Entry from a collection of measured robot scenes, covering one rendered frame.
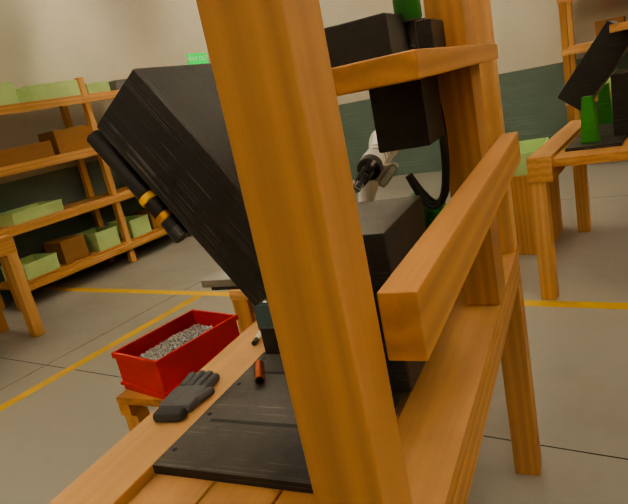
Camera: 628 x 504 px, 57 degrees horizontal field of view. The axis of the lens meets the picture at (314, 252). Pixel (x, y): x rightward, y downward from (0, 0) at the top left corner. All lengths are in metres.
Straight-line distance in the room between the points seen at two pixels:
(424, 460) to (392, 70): 0.64
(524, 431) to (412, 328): 1.67
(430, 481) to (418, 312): 0.41
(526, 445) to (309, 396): 1.76
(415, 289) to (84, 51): 7.61
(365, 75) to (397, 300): 0.33
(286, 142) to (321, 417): 0.31
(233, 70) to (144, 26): 8.29
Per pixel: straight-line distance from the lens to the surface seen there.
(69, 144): 7.08
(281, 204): 0.58
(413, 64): 0.82
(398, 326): 0.69
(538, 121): 8.58
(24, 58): 7.64
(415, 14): 1.14
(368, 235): 1.09
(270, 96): 0.56
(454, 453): 1.07
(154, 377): 1.66
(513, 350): 2.16
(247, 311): 2.26
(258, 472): 1.09
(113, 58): 8.37
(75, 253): 6.97
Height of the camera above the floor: 1.51
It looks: 15 degrees down
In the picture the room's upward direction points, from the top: 12 degrees counter-clockwise
